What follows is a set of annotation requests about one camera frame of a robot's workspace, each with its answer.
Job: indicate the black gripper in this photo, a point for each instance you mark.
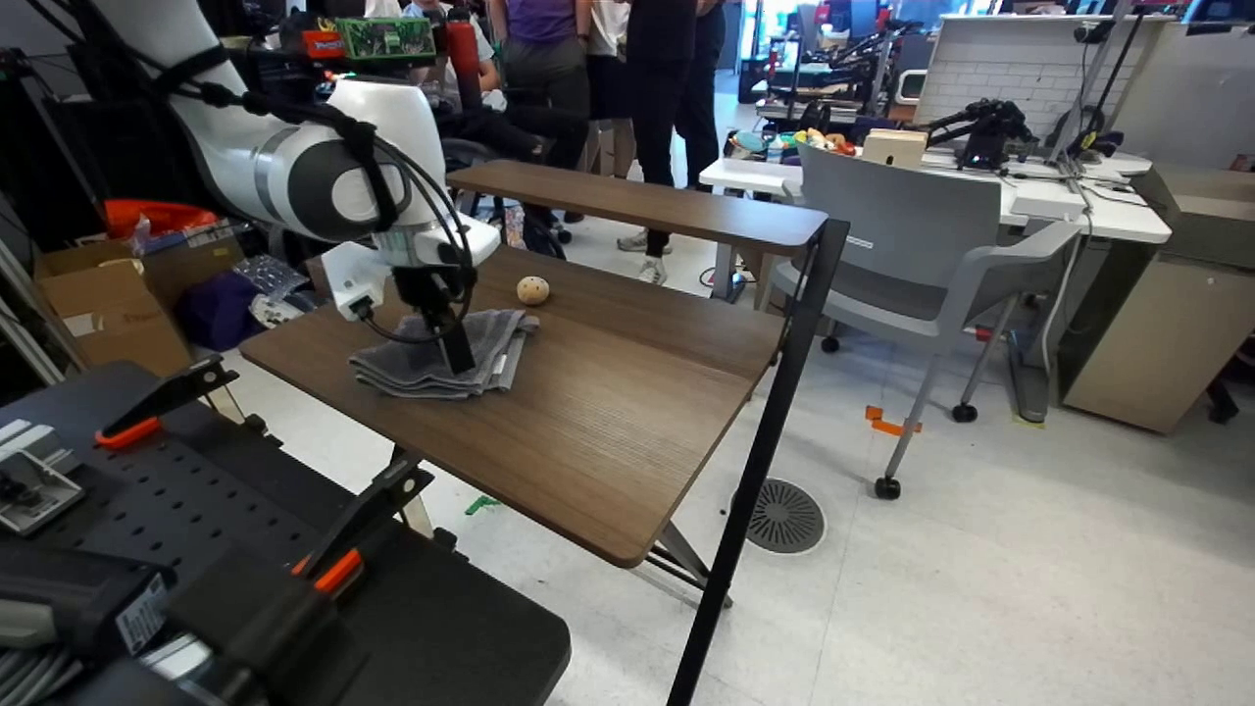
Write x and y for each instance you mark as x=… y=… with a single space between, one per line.
x=434 y=290

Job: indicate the grey towel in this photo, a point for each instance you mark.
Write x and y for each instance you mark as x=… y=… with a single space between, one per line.
x=405 y=372

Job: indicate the beige egg toy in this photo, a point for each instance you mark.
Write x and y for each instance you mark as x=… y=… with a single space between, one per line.
x=533 y=290

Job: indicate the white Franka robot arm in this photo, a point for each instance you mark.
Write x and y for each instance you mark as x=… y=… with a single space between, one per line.
x=298 y=171

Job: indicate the brown wooden side desk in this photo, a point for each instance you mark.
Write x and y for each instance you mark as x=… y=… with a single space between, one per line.
x=651 y=200

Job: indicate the dark purple bag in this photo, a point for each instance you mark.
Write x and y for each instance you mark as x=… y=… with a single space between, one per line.
x=218 y=313

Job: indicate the black perforated work table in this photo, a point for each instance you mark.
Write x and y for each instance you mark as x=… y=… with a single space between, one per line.
x=434 y=630

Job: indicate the person in white shirt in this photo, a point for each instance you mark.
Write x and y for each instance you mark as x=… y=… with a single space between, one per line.
x=610 y=79

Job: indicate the green circuit board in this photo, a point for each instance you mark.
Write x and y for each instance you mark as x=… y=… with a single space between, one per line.
x=389 y=41

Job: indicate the orange plastic object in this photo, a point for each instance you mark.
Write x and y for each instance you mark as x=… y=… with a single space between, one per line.
x=158 y=215

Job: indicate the person in black t-shirt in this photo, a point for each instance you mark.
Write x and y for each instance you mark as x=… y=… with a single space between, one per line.
x=661 y=79

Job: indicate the person in purple shirt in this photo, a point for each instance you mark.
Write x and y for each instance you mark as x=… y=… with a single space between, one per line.
x=542 y=22

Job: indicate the large open cardboard box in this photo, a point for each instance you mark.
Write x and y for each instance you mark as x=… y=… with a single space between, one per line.
x=110 y=313

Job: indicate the round floor drain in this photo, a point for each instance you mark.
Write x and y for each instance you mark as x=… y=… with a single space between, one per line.
x=785 y=516

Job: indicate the orange floor tape marker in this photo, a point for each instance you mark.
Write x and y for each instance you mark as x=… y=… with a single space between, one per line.
x=885 y=422

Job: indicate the small framed black plate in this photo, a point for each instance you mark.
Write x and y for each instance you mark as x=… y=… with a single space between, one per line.
x=39 y=494

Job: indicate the cluttered black workbench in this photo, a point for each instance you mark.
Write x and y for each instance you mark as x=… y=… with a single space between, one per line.
x=808 y=79

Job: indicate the grey office chair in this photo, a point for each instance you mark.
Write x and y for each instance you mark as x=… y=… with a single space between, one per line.
x=904 y=220

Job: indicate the small cardboard box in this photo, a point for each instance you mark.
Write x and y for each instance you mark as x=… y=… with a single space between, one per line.
x=895 y=145

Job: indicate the black desk equipment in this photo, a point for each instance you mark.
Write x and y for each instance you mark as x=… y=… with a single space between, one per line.
x=995 y=129

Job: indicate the white cluttered desk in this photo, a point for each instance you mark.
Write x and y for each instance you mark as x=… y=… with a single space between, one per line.
x=1043 y=197

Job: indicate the grey desk partition panel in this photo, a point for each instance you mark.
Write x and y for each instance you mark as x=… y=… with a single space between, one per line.
x=1022 y=64

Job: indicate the beige desk cabinet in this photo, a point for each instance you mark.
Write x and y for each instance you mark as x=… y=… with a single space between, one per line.
x=1161 y=337

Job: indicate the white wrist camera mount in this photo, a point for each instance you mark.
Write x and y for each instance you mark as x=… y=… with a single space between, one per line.
x=354 y=278

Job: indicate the black metal table frame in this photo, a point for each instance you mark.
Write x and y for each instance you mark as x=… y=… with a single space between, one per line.
x=766 y=434

